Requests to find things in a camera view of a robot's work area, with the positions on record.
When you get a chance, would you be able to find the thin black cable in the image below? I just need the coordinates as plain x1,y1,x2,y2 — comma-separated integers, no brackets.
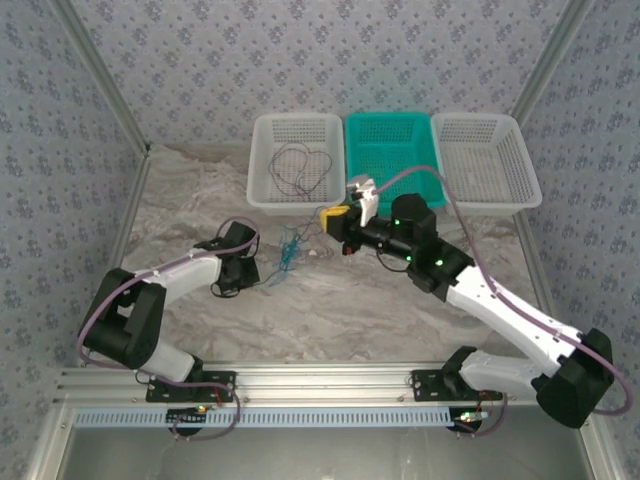
292,199,326,241
268,143,334,199

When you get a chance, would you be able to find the thin green cable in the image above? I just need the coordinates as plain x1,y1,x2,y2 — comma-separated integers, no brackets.
278,223,307,274

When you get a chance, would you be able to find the white plastic mesh basket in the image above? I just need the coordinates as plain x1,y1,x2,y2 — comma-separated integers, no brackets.
246,112,346,217
429,112,544,218

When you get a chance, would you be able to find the teal plastic mesh basket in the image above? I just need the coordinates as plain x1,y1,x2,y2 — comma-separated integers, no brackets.
342,111,448,218

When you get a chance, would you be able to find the aluminium table edge bar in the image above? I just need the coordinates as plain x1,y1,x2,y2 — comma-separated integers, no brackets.
514,209,629,480
24,144,154,480

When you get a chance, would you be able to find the small black controller board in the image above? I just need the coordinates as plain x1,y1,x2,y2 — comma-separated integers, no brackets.
166,405,209,437
452,407,490,437

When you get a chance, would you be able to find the grey metal shelf plate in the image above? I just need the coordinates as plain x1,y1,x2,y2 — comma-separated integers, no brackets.
47,404,601,480

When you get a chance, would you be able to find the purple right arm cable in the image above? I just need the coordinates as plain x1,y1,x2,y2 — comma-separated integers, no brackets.
374,166,632,437

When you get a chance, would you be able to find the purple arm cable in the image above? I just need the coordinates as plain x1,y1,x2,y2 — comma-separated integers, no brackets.
374,166,632,437
76,216,242,442

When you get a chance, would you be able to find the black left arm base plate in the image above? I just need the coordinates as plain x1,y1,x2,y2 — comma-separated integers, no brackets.
145,369,237,404

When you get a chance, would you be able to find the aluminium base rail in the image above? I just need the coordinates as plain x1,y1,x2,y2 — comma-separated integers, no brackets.
57,363,599,404

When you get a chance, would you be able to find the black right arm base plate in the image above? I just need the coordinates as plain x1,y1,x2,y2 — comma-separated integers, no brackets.
410,368,504,402

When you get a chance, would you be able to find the white slotted cable duct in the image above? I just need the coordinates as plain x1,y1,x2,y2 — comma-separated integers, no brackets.
74,405,459,429

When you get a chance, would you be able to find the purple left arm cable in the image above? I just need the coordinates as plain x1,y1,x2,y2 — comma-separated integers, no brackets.
76,216,242,442

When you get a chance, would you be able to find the aluminium frame post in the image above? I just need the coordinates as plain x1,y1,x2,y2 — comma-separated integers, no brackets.
52,0,154,154
510,0,599,124

